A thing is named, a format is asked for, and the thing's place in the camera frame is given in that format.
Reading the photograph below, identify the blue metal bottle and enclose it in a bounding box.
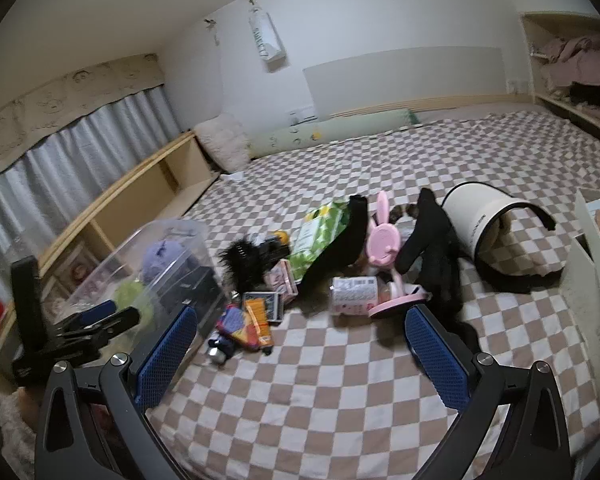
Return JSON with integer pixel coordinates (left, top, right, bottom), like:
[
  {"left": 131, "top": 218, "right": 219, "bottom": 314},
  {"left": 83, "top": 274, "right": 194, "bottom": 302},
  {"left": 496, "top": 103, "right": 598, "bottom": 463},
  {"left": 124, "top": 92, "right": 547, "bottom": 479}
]
[{"left": 207, "top": 335, "right": 233, "bottom": 366}]

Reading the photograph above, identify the white headboard panel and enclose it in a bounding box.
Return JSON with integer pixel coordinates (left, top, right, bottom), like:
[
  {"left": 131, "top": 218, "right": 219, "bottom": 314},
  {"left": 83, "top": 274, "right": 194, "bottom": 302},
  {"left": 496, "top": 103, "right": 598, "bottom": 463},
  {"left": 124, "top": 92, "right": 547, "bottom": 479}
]
[{"left": 302, "top": 46, "right": 511, "bottom": 116}]

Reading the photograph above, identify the clear gummy candy jar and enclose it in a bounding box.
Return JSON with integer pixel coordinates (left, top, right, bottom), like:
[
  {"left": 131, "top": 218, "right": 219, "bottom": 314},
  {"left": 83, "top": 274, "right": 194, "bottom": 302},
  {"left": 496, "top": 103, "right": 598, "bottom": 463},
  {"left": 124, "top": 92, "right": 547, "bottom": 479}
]
[{"left": 330, "top": 275, "right": 396, "bottom": 317}]

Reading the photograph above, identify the wooden wardrobe shelf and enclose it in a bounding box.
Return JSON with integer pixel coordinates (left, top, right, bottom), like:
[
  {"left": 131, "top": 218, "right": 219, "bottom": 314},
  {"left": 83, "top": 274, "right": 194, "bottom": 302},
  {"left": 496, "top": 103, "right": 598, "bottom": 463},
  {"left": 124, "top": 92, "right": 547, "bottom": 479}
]
[{"left": 519, "top": 10, "right": 600, "bottom": 143}]

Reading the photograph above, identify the black yellow toy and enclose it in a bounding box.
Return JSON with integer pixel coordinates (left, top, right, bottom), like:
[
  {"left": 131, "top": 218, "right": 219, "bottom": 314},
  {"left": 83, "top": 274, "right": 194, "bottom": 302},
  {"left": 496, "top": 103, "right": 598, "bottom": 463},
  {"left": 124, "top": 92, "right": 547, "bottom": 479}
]
[{"left": 260, "top": 230, "right": 292, "bottom": 263}]

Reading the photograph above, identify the grey curtain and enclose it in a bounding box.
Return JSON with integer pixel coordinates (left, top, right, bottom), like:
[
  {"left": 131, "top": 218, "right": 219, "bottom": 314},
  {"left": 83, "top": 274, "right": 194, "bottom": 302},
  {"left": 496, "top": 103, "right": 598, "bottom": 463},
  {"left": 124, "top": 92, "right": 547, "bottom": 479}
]
[{"left": 0, "top": 85, "right": 183, "bottom": 311}]

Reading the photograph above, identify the black clothes pile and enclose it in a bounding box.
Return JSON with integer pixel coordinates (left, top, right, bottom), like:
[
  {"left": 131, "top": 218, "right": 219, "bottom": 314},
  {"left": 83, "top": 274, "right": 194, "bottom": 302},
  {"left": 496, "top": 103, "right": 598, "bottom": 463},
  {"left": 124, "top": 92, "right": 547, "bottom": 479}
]
[{"left": 569, "top": 72, "right": 600, "bottom": 108}]

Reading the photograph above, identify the red playing card box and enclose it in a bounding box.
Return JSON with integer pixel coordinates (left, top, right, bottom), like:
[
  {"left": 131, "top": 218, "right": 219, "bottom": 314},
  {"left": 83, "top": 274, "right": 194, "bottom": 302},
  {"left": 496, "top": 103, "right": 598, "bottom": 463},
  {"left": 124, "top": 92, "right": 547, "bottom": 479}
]
[{"left": 264, "top": 259, "right": 301, "bottom": 298}]

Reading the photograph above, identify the wooden shelf bench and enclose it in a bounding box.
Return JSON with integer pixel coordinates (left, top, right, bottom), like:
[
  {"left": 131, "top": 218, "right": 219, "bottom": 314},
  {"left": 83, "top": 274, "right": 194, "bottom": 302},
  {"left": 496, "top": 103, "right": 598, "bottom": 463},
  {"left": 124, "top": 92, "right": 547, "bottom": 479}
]
[{"left": 0, "top": 132, "right": 221, "bottom": 411}]

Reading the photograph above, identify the pink clothes pile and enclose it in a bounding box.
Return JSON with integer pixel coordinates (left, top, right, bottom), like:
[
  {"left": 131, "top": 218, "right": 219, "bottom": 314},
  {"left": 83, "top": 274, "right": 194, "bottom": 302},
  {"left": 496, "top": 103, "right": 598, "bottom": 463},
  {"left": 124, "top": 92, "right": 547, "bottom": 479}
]
[{"left": 537, "top": 35, "right": 600, "bottom": 101}]

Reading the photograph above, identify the beige patterned valance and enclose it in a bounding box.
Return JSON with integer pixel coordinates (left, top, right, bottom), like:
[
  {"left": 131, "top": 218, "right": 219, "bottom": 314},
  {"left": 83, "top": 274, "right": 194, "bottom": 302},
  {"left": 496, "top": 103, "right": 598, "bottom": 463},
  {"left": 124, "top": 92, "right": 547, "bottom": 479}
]
[{"left": 0, "top": 53, "right": 165, "bottom": 191}]

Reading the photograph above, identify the green wet wipes packet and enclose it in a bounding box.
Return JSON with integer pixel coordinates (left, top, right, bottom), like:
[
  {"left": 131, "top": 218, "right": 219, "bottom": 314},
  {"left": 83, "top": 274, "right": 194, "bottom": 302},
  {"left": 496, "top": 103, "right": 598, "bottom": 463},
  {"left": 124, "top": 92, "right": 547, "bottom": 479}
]
[{"left": 287, "top": 200, "right": 351, "bottom": 281}]

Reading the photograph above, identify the purple yarn plush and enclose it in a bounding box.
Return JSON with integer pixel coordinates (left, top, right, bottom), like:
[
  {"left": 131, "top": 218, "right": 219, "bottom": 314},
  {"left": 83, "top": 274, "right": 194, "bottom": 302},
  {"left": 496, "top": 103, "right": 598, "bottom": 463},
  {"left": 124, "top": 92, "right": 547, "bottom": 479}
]
[{"left": 141, "top": 239, "right": 191, "bottom": 281}]

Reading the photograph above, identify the dark blue card box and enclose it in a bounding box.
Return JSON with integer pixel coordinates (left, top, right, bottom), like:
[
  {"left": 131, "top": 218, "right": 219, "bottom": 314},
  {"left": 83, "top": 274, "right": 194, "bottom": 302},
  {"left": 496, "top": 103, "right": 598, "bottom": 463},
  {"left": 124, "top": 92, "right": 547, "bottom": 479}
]
[{"left": 241, "top": 290, "right": 286, "bottom": 323}]

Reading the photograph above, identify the green bolster pillow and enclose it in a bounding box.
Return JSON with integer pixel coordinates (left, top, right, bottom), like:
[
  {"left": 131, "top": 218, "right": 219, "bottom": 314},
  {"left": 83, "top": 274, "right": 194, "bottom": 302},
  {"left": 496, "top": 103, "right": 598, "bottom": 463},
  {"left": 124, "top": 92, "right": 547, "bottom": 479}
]
[{"left": 247, "top": 109, "right": 421, "bottom": 158}]

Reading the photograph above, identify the pink bunny fan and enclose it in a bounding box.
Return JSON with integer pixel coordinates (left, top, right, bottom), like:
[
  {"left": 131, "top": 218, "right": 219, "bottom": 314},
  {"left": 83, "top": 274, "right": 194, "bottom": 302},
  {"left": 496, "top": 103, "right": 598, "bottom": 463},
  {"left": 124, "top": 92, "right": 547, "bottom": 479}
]
[{"left": 365, "top": 191, "right": 428, "bottom": 318}]

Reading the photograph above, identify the white bucket with black rim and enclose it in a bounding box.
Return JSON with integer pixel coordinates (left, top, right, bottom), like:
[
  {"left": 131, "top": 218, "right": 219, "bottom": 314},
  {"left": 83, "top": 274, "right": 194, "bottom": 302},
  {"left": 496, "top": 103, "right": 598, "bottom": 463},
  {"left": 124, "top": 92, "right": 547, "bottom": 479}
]
[{"left": 440, "top": 182, "right": 563, "bottom": 293}]

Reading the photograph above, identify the clear plastic storage container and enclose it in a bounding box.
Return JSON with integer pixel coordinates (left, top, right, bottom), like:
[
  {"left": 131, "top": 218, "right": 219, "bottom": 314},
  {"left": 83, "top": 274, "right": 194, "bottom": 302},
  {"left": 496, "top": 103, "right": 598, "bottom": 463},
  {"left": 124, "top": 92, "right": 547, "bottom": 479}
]
[{"left": 55, "top": 219, "right": 231, "bottom": 361}]

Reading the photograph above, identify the green plush toy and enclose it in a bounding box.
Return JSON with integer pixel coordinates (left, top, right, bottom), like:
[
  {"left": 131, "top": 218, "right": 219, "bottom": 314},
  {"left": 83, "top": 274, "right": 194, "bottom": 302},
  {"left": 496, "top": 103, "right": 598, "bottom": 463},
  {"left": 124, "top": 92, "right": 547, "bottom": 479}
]
[{"left": 115, "top": 280, "right": 156, "bottom": 326}]

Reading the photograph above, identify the black feather bundle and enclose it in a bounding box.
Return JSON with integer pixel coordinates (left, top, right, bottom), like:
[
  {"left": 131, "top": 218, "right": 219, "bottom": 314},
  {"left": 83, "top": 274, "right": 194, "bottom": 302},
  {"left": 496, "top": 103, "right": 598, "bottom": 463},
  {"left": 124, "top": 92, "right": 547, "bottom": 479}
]
[{"left": 219, "top": 240, "right": 271, "bottom": 293}]

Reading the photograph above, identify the fluffy white pillow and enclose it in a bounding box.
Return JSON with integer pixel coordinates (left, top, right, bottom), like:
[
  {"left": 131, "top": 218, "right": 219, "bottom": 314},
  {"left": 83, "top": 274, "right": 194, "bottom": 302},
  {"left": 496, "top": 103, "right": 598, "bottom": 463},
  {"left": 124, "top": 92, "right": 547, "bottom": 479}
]
[{"left": 194, "top": 114, "right": 251, "bottom": 173}]

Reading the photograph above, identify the colourful snack packet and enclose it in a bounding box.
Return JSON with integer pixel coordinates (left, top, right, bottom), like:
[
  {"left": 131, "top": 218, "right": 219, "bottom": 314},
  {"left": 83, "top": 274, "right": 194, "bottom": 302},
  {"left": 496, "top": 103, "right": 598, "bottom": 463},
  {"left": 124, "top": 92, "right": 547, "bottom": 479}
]
[{"left": 215, "top": 305, "right": 261, "bottom": 352}]

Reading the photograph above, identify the black box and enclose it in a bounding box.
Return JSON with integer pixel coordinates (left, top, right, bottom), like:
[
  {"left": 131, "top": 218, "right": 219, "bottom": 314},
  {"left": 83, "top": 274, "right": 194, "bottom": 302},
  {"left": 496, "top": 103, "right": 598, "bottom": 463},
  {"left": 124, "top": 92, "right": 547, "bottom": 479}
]
[{"left": 157, "top": 266, "right": 226, "bottom": 321}]

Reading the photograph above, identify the cardboard box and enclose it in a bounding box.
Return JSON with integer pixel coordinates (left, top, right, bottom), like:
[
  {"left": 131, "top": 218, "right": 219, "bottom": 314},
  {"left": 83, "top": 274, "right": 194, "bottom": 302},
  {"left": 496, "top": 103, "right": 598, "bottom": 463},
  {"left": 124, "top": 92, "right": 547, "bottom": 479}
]
[{"left": 565, "top": 187, "right": 600, "bottom": 356}]

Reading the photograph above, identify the white hanging bag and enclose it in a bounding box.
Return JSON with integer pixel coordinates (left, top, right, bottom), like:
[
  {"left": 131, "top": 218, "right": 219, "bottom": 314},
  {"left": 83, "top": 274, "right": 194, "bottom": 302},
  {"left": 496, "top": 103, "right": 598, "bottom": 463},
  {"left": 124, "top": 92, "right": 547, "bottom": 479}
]
[{"left": 248, "top": 0, "right": 287, "bottom": 63}]

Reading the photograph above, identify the black garment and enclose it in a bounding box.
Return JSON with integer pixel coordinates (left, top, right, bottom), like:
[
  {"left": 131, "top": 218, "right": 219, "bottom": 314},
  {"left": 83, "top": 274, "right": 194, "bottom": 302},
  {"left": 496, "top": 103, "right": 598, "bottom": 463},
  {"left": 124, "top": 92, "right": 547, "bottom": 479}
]
[{"left": 397, "top": 187, "right": 481, "bottom": 356}]

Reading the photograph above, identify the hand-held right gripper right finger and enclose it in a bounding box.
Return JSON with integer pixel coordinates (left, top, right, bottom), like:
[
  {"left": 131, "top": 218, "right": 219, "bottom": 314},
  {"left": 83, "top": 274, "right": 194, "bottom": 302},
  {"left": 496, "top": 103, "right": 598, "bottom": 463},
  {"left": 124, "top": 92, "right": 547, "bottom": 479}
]
[{"left": 404, "top": 305, "right": 573, "bottom": 480}]

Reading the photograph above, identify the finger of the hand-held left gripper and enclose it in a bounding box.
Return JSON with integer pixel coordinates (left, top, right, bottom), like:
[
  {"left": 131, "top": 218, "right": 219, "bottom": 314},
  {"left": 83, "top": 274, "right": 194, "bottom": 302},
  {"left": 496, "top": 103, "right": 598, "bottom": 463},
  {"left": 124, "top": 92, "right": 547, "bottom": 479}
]
[
  {"left": 65, "top": 308, "right": 141, "bottom": 348},
  {"left": 55, "top": 300, "right": 118, "bottom": 335}
]

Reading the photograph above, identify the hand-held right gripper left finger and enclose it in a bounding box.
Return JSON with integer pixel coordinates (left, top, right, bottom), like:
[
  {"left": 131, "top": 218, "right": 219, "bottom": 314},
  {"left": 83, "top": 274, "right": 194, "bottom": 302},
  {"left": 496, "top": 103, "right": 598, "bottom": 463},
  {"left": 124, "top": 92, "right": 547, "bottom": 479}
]
[{"left": 34, "top": 304, "right": 199, "bottom": 480}]

